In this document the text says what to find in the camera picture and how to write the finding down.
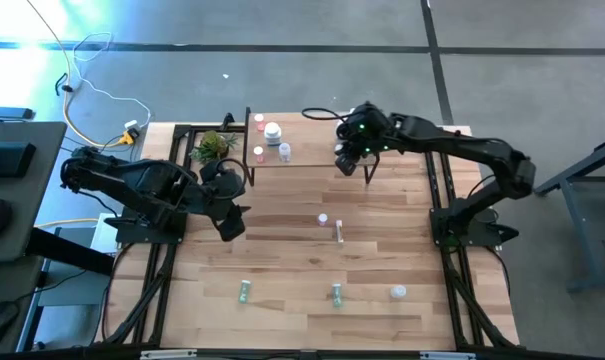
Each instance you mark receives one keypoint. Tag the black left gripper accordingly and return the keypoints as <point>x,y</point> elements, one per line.
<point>230,225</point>

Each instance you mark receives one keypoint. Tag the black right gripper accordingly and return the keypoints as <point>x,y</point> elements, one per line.
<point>347,162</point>

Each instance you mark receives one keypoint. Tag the pink pill bottle white cap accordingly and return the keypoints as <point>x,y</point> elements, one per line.
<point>259,121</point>
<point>258,152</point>
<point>322,218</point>

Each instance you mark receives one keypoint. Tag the green pill bottle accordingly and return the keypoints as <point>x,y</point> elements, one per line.
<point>244,291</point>
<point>336,295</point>

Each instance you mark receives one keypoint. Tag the slim white red-striped bottle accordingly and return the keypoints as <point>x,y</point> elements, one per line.
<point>339,231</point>

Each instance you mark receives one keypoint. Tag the large white jar blue label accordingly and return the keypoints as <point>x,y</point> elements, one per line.
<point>272,133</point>

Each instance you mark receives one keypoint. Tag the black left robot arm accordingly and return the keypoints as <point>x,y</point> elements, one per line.
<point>132,180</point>

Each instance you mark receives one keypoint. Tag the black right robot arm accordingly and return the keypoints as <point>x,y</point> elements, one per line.
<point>457,147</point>

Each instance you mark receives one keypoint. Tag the wooden shelf black metal legs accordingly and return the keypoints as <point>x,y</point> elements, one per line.
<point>307,145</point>

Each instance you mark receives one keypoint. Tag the potted green succulent plant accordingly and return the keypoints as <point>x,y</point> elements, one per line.
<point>212,146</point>

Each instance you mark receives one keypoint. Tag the white box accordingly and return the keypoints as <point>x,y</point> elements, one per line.
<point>104,235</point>

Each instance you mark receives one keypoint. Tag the white power adapter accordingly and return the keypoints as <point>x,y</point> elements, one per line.
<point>132,125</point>

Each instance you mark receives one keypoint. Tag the white label strip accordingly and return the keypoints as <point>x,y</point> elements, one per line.
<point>167,354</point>
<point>447,355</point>

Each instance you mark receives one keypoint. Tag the black desk beam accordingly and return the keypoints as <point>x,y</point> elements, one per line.
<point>67,252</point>

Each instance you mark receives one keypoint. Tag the black rectangular case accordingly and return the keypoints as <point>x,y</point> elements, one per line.
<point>7,157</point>

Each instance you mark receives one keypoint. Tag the black flat device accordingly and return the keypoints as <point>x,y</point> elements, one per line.
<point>7,112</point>

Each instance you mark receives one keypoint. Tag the black aluminium table frame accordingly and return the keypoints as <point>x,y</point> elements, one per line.
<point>158,280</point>

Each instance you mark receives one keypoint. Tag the blue-grey metal table frame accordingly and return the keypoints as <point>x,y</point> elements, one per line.
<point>577,230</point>

